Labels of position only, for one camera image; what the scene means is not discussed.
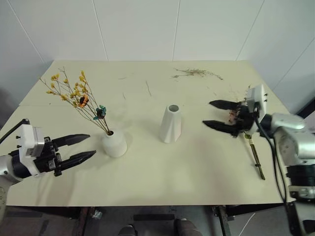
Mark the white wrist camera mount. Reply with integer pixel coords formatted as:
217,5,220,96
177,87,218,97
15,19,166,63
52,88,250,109
246,84,272,129
17,124,46,178

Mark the round short white vase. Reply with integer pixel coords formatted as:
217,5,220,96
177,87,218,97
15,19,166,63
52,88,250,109
101,129,128,158

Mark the brown dried flower bouquet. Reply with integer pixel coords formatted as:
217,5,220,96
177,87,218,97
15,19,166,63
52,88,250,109
227,85,266,181

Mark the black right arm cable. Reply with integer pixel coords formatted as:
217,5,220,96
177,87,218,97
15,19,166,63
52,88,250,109
254,108,295,236

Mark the small dark rounded shape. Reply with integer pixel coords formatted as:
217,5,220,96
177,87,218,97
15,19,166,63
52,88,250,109
117,224,136,236

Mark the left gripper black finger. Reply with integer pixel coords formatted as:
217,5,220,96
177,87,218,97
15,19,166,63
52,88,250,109
51,133,91,148
54,150,97,177

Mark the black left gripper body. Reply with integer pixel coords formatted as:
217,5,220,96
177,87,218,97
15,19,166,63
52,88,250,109
33,137,62,175

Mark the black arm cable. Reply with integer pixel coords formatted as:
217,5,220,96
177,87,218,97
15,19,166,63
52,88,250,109
254,108,295,236
0,118,31,145

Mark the thin white cable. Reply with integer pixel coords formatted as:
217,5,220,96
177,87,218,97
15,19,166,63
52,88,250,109
239,212,257,236

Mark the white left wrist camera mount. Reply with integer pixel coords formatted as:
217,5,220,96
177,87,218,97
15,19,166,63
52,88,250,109
17,124,46,178

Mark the yellow dried flower bouquet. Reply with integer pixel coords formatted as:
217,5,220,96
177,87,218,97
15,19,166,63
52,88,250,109
38,66,114,136

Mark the tall faceted white vase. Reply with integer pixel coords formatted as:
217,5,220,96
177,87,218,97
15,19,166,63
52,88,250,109
158,104,184,144

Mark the loose dried flower sprig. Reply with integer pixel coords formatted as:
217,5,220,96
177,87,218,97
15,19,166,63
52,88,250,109
169,67,224,81

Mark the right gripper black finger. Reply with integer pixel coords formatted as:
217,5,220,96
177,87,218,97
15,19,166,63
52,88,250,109
202,119,238,136
209,99,241,111

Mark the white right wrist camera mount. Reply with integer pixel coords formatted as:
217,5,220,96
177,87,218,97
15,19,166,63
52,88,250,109
246,84,272,129

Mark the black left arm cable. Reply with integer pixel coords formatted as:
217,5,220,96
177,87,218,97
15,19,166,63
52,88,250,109
0,118,31,145

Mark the rusty metal table frame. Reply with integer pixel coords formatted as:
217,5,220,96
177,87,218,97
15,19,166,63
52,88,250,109
73,206,96,236
212,205,237,236

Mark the large dark rounded shape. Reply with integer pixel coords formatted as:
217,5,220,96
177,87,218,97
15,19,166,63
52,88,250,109
173,218,205,236

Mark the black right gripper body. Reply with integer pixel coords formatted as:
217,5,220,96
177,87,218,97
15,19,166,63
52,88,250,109
232,102,261,138

